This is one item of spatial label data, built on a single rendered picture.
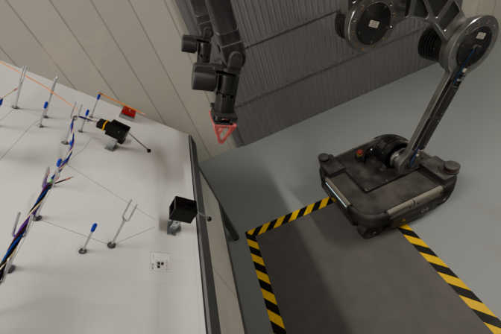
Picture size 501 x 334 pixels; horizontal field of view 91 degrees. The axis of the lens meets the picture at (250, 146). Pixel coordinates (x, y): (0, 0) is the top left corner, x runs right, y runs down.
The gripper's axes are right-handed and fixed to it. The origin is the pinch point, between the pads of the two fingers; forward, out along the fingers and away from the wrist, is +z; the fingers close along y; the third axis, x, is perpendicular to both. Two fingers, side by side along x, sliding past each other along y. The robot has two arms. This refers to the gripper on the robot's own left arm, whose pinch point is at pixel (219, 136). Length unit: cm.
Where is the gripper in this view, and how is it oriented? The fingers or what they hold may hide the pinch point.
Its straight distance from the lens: 77.8
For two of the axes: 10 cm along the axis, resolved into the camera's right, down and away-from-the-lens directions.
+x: 9.4, 0.3, 3.4
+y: 2.8, 5.1, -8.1
